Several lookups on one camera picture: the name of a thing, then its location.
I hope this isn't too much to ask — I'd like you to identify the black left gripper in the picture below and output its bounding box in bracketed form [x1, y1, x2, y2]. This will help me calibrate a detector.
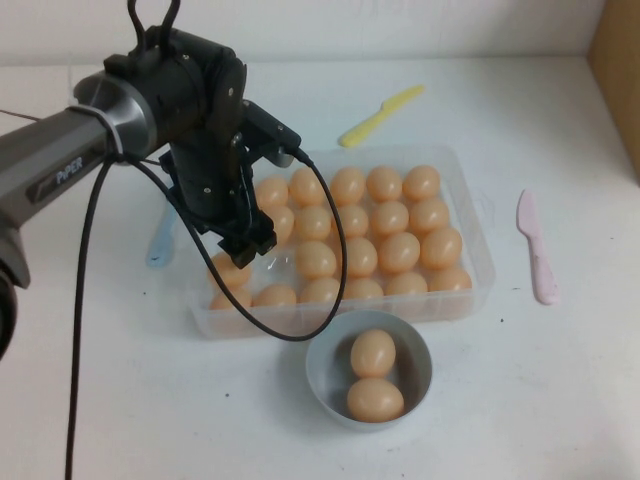
[158, 130, 278, 269]

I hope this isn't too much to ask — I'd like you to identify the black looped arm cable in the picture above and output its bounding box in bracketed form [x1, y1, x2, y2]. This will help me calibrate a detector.
[127, 0, 179, 49]

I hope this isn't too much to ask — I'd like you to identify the grey-blue round bowl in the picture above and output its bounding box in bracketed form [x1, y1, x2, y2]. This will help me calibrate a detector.
[305, 309, 433, 434]

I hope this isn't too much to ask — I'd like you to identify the pink plastic knife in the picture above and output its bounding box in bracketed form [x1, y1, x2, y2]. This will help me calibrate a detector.
[515, 188, 560, 306]

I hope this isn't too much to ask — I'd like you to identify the tan plastic egg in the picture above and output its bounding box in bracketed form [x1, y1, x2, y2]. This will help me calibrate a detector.
[300, 277, 344, 305]
[349, 329, 397, 379]
[342, 278, 385, 302]
[409, 198, 451, 236]
[365, 165, 404, 204]
[288, 167, 327, 209]
[346, 377, 405, 422]
[208, 286, 253, 312]
[295, 241, 338, 280]
[294, 205, 333, 243]
[385, 272, 430, 297]
[370, 201, 410, 238]
[332, 204, 371, 240]
[267, 205, 296, 249]
[378, 232, 422, 275]
[402, 165, 442, 202]
[328, 166, 367, 207]
[428, 266, 473, 293]
[253, 284, 298, 308]
[419, 227, 464, 272]
[337, 237, 379, 279]
[253, 176, 290, 214]
[207, 251, 254, 290]

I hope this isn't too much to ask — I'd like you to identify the long black camera cable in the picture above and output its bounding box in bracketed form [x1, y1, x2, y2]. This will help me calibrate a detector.
[62, 144, 349, 480]

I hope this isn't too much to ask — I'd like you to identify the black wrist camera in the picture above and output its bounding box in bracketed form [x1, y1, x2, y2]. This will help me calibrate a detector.
[242, 98, 304, 169]

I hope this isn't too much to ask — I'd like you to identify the white zip tie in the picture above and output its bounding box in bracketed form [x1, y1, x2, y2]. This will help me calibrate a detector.
[67, 103, 126, 162]

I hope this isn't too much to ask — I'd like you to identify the yellow plastic knife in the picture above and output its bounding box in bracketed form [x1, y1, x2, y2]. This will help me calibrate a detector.
[339, 85, 426, 149]

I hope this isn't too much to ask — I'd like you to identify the clear plastic egg box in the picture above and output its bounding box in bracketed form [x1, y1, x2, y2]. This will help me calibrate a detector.
[185, 144, 497, 341]

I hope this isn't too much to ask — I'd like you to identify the brown cardboard panel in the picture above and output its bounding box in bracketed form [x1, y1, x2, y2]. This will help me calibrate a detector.
[589, 0, 640, 189]

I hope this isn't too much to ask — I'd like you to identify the light blue plastic fork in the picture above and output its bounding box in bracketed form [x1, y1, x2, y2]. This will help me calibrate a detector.
[145, 205, 178, 270]

